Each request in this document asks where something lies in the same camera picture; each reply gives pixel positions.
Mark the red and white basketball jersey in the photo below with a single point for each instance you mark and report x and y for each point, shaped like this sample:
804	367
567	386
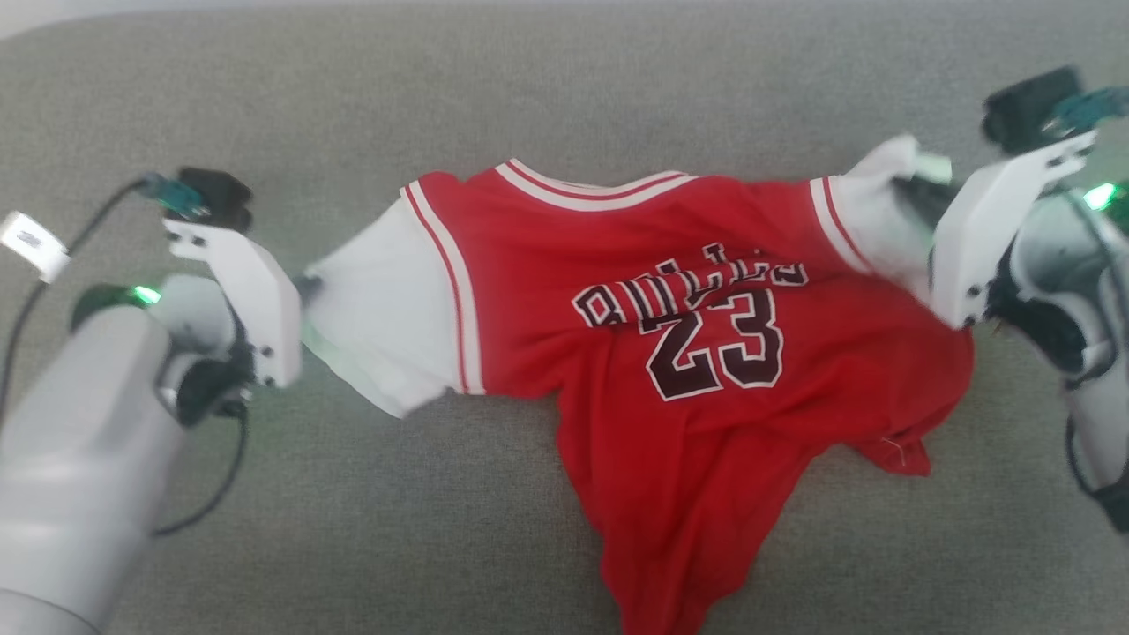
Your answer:
706	441

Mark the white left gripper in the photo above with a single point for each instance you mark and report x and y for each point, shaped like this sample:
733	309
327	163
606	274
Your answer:
265	309

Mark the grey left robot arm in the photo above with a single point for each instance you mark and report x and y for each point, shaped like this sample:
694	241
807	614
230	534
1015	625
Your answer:
79	441

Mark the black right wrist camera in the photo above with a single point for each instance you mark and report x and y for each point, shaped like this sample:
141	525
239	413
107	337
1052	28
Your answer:
1028	106

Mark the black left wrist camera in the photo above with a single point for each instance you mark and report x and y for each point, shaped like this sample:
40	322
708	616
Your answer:
216	198

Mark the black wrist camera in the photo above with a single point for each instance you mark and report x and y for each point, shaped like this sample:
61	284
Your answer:
1028	106
216	198

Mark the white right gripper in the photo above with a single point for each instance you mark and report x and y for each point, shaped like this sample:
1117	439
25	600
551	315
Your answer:
979	229

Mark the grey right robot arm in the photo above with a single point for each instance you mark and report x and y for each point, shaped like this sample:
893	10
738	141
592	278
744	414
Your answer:
1102	423

